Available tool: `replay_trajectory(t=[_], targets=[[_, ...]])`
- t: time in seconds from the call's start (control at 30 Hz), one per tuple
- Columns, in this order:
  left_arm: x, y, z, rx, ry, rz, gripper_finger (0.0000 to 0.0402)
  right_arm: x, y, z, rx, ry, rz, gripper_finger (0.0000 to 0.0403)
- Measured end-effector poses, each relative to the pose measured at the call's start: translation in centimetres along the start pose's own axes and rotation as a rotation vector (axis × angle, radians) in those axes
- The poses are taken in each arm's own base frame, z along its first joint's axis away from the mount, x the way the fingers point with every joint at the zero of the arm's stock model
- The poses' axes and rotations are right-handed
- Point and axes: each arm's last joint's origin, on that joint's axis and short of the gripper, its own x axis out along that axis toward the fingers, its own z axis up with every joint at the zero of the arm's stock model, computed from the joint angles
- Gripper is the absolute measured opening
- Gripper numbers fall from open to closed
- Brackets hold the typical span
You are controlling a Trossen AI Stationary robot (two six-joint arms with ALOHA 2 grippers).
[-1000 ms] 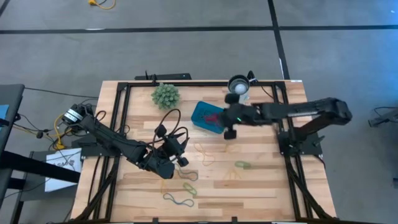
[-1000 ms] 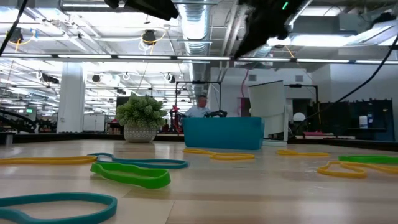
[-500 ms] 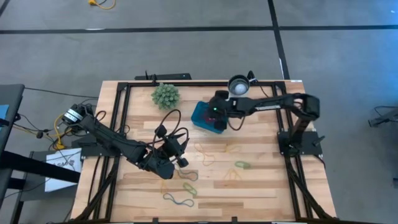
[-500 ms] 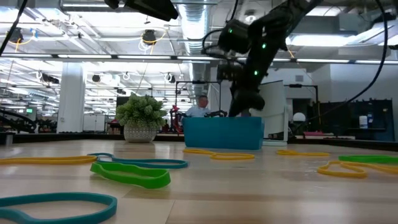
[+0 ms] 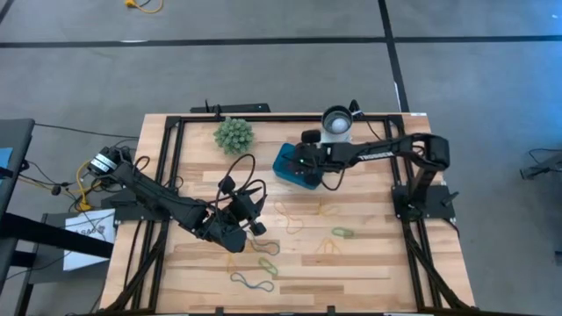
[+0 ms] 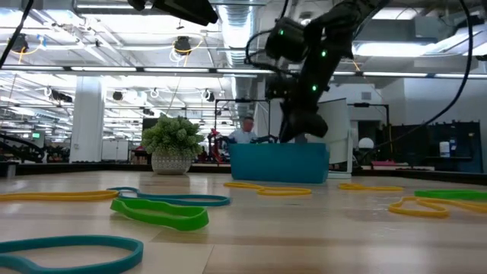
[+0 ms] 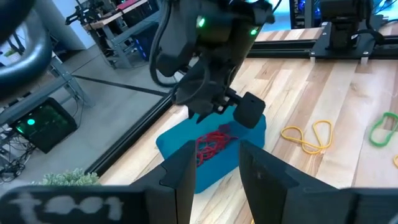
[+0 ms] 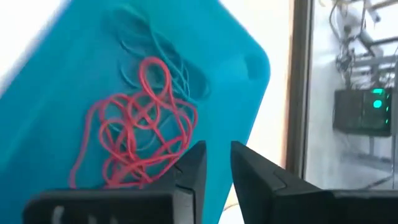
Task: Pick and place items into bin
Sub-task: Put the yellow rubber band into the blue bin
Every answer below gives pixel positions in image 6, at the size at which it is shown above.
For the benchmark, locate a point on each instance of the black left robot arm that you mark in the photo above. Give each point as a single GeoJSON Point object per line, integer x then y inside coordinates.
{"type": "Point", "coordinates": [182, 9]}

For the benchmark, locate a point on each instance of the white column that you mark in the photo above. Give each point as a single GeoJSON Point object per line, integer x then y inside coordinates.
{"type": "Point", "coordinates": [87, 118]}

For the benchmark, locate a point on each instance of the green rubber band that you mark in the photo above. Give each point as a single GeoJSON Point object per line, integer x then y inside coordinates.
{"type": "Point", "coordinates": [194, 225]}
{"type": "Point", "coordinates": [449, 195]}

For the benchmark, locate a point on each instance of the white globe lamp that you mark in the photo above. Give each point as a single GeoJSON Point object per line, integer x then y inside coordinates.
{"type": "Point", "coordinates": [366, 143]}

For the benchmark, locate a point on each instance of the yellow rubber band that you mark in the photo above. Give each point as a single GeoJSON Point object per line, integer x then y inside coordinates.
{"type": "Point", "coordinates": [57, 196]}
{"type": "Point", "coordinates": [365, 187]}
{"type": "Point", "coordinates": [285, 191]}
{"type": "Point", "coordinates": [414, 213]}

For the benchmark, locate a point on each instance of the person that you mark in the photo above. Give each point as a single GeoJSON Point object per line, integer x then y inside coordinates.
{"type": "Point", "coordinates": [243, 136]}

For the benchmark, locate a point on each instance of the black station frame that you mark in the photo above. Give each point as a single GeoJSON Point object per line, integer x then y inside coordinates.
{"type": "Point", "coordinates": [236, 100]}
{"type": "Point", "coordinates": [371, 104]}

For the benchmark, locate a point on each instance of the teal plastic bin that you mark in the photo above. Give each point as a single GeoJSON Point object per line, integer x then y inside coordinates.
{"type": "Point", "coordinates": [279, 163]}

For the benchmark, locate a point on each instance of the silver air duct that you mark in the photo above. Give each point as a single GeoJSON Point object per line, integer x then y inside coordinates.
{"type": "Point", "coordinates": [237, 34]}

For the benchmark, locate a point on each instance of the black cabinet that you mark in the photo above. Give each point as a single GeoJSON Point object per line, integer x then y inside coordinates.
{"type": "Point", "coordinates": [418, 144]}

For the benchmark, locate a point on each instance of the white bottle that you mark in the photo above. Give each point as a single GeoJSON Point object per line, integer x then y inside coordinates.
{"type": "Point", "coordinates": [444, 149]}

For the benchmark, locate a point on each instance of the green exit sign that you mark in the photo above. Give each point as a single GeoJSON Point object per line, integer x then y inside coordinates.
{"type": "Point", "coordinates": [36, 135]}

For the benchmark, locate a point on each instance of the blue bottle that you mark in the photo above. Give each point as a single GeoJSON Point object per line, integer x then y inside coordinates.
{"type": "Point", "coordinates": [453, 147]}

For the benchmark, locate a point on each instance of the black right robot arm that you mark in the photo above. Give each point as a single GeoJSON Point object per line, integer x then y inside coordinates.
{"type": "Point", "coordinates": [323, 38]}

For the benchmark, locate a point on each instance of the pink flat item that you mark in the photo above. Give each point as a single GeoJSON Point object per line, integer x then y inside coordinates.
{"type": "Point", "coordinates": [384, 163]}

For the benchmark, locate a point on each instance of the red robot arm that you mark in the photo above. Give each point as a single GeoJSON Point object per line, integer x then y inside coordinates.
{"type": "Point", "coordinates": [214, 146]}

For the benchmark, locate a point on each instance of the teal rubber band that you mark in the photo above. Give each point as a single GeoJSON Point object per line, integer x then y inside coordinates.
{"type": "Point", "coordinates": [76, 240]}
{"type": "Point", "coordinates": [225, 201]}

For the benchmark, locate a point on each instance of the green succulent in white pot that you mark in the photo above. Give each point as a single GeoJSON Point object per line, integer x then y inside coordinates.
{"type": "Point", "coordinates": [171, 163]}

